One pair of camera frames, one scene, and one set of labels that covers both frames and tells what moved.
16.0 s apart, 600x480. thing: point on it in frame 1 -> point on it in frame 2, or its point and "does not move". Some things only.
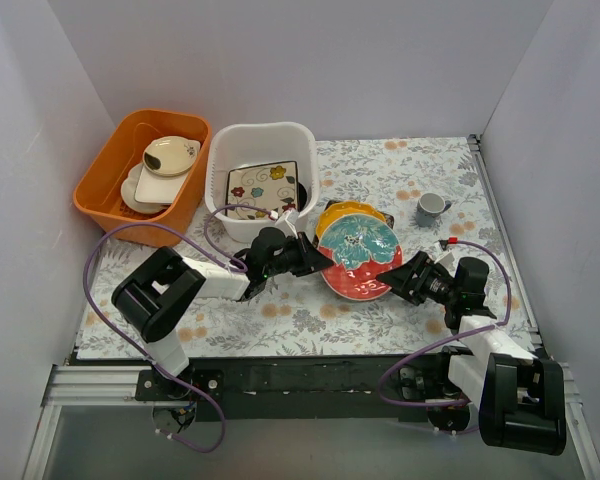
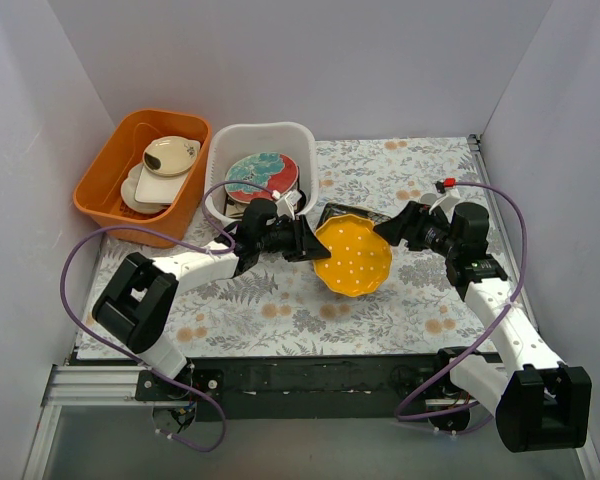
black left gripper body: [301, 255] -> [296, 239]
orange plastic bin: [149, 169] does not move
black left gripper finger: [312, 259] -> [308, 244]
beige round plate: [170, 155] does not move
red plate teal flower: [360, 248] -> [272, 170]
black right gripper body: [419, 279] -> [412, 226]
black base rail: [415, 388] does not move
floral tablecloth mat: [405, 243] does not move
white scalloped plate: [128, 190] does not move
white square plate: [153, 188] does not move
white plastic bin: [247, 145] does not move
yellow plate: [337, 210] -> [360, 257]
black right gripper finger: [408, 279] -> [410, 225]
